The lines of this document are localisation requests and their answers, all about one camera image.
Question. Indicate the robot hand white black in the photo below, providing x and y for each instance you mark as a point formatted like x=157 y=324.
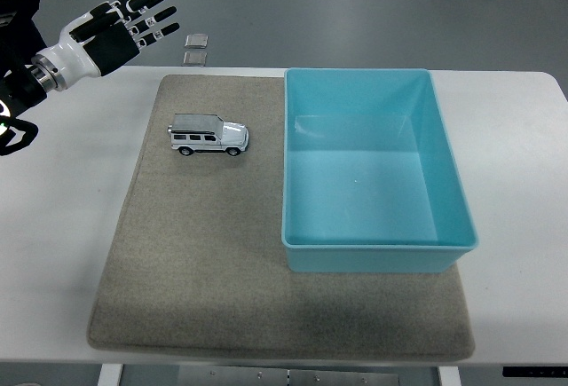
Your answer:
x=73 y=55

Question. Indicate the white toy car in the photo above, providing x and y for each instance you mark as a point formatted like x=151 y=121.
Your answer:
x=208 y=136

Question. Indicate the blue plastic box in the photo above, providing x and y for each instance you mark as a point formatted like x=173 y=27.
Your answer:
x=368 y=191

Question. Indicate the silver floor plate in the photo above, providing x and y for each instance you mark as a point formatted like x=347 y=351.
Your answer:
x=197 y=41
x=195 y=58

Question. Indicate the beige fabric mat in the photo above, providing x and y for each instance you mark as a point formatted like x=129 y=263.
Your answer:
x=199 y=248

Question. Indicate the white table leg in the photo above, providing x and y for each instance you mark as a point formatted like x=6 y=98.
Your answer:
x=109 y=375
x=449 y=377

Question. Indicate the grey metal plate with screws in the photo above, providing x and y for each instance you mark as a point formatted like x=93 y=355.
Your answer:
x=288 y=377

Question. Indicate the black table control panel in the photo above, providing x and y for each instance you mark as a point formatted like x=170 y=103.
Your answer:
x=534 y=372

